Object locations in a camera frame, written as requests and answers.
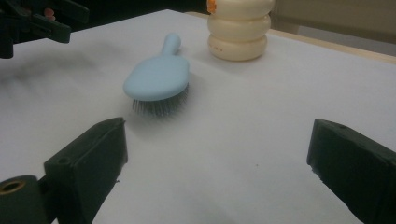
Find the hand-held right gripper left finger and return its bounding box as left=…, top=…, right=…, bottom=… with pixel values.
left=43, top=117, right=129, bottom=224

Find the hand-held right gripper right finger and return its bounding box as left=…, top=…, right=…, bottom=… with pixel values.
left=305, top=118, right=396, bottom=224

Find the light blue hairbrush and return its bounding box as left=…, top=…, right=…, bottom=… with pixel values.
left=122, top=32, right=191, bottom=118

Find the cream ribbed cup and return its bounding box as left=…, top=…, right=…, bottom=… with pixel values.
left=206, top=0, right=276, bottom=63

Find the white table sheet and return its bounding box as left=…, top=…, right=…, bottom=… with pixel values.
left=0, top=8, right=396, bottom=224

